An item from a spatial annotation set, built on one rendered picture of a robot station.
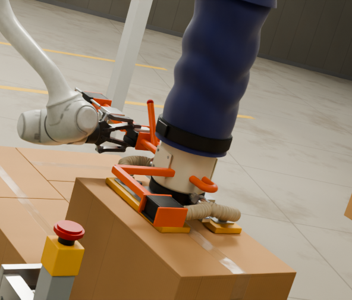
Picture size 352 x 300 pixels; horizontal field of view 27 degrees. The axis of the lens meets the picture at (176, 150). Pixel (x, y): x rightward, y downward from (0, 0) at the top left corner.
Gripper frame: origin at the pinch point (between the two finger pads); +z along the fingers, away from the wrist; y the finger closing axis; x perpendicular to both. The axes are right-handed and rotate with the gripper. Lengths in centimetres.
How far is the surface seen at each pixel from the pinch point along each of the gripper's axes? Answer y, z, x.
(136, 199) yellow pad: 10.7, -12.9, 26.1
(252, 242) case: 13, 15, 49
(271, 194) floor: 110, 285, -210
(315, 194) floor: 110, 341, -216
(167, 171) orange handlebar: -0.6, -9.0, 31.9
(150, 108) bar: -10.4, -0.3, 2.5
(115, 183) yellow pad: 10.9, -13.7, 14.7
